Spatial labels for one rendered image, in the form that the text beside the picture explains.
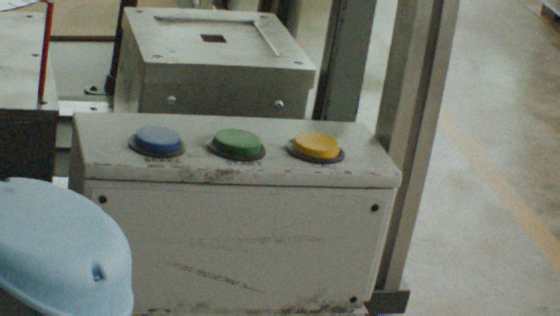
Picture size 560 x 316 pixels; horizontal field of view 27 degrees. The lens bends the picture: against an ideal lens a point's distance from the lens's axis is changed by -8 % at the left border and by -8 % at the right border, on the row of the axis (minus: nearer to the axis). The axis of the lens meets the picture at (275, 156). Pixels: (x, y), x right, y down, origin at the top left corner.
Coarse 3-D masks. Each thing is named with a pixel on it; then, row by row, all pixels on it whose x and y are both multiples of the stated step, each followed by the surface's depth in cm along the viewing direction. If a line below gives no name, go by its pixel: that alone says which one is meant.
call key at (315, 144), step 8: (296, 136) 108; (304, 136) 108; (312, 136) 108; (320, 136) 109; (328, 136) 109; (296, 144) 107; (304, 144) 107; (312, 144) 107; (320, 144) 107; (328, 144) 107; (336, 144) 108; (304, 152) 106; (312, 152) 106; (320, 152) 106; (328, 152) 106; (336, 152) 107
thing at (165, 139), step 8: (144, 128) 104; (152, 128) 105; (160, 128) 105; (168, 128) 105; (136, 136) 103; (144, 136) 103; (152, 136) 103; (160, 136) 103; (168, 136) 104; (176, 136) 104; (136, 144) 103; (144, 144) 102; (152, 144) 102; (160, 144) 102; (168, 144) 102; (176, 144) 103
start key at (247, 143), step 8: (232, 128) 107; (216, 136) 105; (224, 136) 105; (232, 136) 106; (240, 136) 106; (248, 136) 106; (256, 136) 106; (216, 144) 105; (224, 144) 104; (232, 144) 104; (240, 144) 104; (248, 144) 105; (256, 144) 105; (232, 152) 104; (240, 152) 104; (248, 152) 104; (256, 152) 105
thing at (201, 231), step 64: (128, 128) 106; (192, 128) 109; (256, 128) 111; (320, 128) 113; (128, 192) 101; (192, 192) 103; (256, 192) 104; (320, 192) 106; (384, 192) 107; (192, 256) 105; (256, 256) 107; (320, 256) 108
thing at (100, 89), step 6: (108, 78) 151; (114, 78) 150; (102, 84) 153; (108, 84) 151; (114, 84) 151; (84, 90) 152; (90, 90) 151; (96, 90) 151; (102, 90) 152; (108, 90) 151; (114, 90) 151
